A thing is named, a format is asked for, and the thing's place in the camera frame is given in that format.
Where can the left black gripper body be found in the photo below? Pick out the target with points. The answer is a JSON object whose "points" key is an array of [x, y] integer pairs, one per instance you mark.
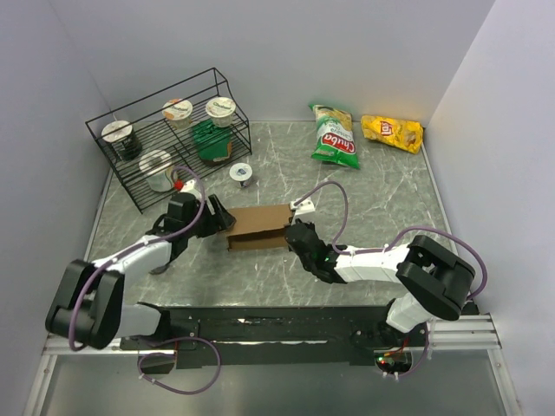
{"points": [[206, 224]]}

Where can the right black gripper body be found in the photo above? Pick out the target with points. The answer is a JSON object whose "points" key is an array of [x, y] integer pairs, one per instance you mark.
{"points": [[307, 263]]}

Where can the brown cardboard box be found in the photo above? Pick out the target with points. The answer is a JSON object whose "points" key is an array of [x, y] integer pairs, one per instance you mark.
{"points": [[259, 227]]}

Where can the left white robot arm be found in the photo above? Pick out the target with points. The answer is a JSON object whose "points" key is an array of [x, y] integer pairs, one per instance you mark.
{"points": [[89, 309]]}

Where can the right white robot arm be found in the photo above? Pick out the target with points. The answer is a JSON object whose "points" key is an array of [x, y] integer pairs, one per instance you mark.
{"points": [[437, 281]]}

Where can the small white yogurt cup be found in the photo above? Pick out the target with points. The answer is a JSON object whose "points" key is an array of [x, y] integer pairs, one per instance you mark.
{"points": [[241, 174]]}

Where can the dark tin can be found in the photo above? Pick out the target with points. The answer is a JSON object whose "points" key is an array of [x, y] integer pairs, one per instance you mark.
{"points": [[159, 270]]}

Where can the green snack bag in rack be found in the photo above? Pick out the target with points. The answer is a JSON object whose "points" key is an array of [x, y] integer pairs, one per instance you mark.
{"points": [[213, 144]]}

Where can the white cup lower rack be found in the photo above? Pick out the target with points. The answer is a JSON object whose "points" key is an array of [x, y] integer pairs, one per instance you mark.
{"points": [[157, 167]]}

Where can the green Chuba chips bag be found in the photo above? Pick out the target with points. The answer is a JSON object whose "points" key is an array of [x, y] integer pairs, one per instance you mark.
{"points": [[335, 137]]}

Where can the Chobani yogurt cup on rack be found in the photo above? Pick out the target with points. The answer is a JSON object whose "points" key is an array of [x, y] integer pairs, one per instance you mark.
{"points": [[221, 110]]}

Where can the orange yogurt cup on rack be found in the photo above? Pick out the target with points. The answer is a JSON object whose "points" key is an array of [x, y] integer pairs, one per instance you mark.
{"points": [[178, 112]]}

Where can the dark yogurt cup on rack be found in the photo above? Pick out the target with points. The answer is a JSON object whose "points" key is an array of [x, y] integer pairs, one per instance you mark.
{"points": [[120, 135]]}

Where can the yellow Lays chips bag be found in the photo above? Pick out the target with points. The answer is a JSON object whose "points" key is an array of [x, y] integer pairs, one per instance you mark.
{"points": [[406, 135]]}

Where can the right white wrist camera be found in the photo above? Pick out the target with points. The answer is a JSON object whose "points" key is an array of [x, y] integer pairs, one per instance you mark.
{"points": [[302, 211]]}

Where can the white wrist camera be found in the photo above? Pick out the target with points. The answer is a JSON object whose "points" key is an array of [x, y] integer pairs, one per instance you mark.
{"points": [[191, 186], [302, 211]]}

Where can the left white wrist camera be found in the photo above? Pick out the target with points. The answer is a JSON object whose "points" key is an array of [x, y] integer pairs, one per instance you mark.
{"points": [[191, 186]]}

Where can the black wire rack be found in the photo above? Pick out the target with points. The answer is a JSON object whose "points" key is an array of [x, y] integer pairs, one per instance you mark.
{"points": [[155, 133]]}

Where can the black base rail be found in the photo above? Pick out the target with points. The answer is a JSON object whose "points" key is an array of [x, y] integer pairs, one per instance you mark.
{"points": [[279, 335]]}

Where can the aluminium extrusion rail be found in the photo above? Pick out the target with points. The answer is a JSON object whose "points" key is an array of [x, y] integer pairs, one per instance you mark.
{"points": [[470, 332]]}

